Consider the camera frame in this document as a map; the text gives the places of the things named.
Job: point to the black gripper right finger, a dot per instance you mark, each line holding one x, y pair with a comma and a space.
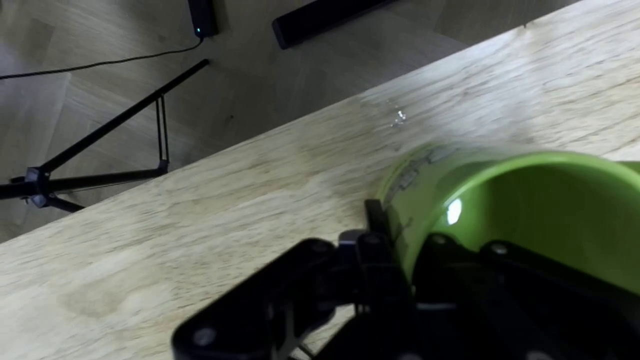
506, 307

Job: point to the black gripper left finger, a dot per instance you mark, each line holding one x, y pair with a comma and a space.
373, 281

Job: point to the green printed mug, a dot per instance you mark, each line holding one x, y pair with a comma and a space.
540, 200

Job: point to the black flat bar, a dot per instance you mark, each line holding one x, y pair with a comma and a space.
321, 21

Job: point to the black floor tripod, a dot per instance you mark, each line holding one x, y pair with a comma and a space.
100, 133

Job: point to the black power adapter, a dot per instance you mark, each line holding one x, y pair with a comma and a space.
203, 17

